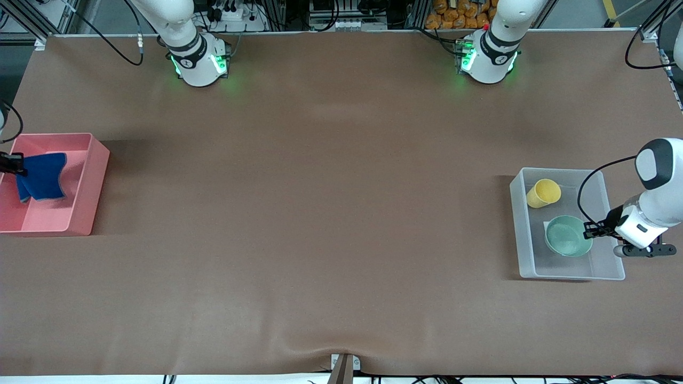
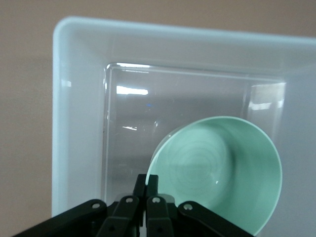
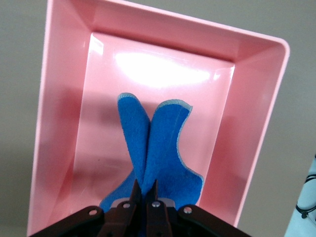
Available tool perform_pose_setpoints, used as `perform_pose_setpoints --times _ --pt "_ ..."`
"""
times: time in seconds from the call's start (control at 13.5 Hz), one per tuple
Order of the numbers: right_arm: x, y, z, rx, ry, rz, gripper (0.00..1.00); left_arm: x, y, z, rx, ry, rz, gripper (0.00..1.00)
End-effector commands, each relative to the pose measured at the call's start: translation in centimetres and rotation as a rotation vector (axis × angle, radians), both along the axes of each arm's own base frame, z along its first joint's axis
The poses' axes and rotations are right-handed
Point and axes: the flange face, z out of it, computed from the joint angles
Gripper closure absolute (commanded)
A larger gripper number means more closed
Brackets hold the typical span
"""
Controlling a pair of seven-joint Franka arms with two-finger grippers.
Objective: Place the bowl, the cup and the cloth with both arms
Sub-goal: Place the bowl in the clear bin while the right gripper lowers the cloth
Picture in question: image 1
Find mint green bowl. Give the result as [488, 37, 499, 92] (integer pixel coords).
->
[544, 215, 594, 258]

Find blue cloth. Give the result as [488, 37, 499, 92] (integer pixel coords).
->
[15, 153, 68, 203]

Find yellow plastic cup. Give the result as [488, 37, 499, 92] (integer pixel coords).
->
[526, 179, 562, 209]

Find translucent plastic bin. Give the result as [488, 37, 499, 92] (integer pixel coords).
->
[510, 167, 626, 281]

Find pink plastic bin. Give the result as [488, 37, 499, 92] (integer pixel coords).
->
[0, 133, 110, 236]

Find orange snack bags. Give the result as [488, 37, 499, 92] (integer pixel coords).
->
[425, 0, 495, 30]

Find white power strip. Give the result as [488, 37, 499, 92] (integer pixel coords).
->
[208, 0, 268, 33]

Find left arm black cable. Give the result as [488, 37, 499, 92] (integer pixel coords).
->
[578, 0, 683, 226]

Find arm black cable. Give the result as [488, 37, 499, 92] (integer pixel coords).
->
[0, 0, 146, 145]
[578, 0, 683, 226]

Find aluminium frame post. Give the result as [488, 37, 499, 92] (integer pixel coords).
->
[0, 0, 73, 50]

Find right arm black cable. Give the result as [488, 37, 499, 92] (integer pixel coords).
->
[0, 0, 146, 145]

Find metal table edge bracket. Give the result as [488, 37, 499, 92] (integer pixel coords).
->
[330, 353, 361, 384]

